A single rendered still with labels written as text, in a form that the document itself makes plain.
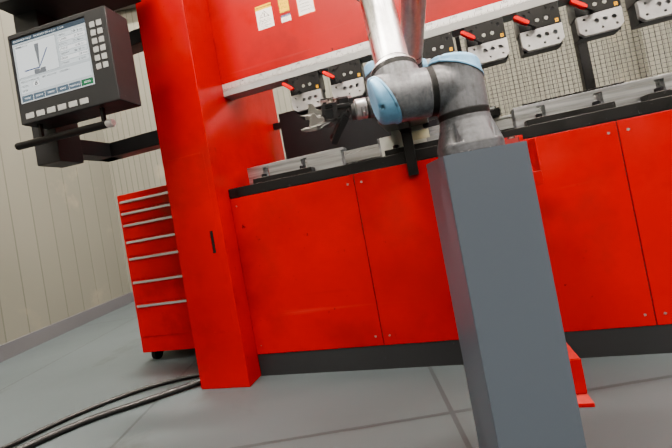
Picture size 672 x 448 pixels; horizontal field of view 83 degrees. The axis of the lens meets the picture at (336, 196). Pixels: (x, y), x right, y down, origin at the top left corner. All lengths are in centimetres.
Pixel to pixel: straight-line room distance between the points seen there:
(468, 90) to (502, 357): 58
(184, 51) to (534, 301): 166
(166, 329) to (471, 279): 197
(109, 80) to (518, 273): 149
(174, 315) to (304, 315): 93
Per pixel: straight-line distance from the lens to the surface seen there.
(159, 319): 253
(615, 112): 169
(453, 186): 85
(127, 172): 534
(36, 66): 195
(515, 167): 89
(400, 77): 91
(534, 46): 179
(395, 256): 161
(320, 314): 175
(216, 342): 190
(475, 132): 89
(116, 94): 167
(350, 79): 179
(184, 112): 188
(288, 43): 194
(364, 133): 229
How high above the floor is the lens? 71
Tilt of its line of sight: 1 degrees up
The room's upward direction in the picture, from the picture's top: 10 degrees counter-clockwise
